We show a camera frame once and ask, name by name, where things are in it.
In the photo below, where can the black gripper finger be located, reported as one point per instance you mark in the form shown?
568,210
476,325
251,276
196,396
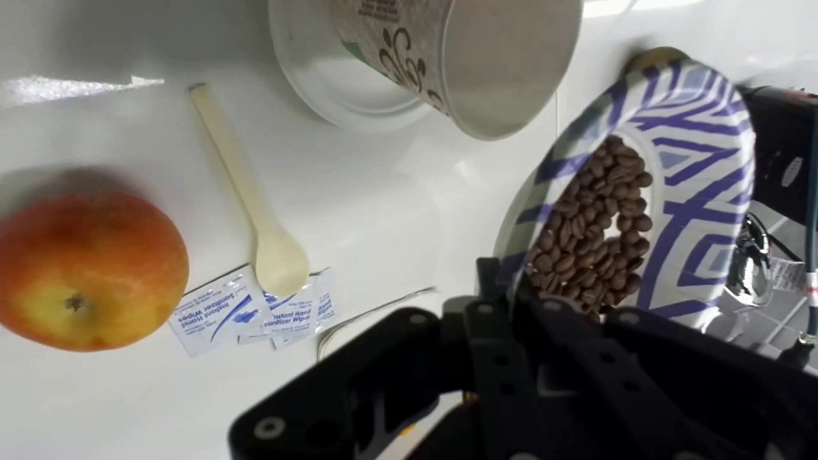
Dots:
492,286

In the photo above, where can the blue white patterned paper bowl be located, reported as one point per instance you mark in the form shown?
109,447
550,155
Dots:
642,196

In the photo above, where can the patterned paper coffee cup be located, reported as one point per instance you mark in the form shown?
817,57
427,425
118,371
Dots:
487,65

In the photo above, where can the white napkin under orange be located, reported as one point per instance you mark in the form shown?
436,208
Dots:
334,337

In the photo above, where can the cream plastic spoon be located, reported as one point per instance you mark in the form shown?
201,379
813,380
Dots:
279,260

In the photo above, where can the white saucer plate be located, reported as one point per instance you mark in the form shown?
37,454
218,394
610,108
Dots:
331,80

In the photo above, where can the red yellow apple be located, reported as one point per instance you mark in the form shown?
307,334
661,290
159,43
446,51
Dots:
91,269

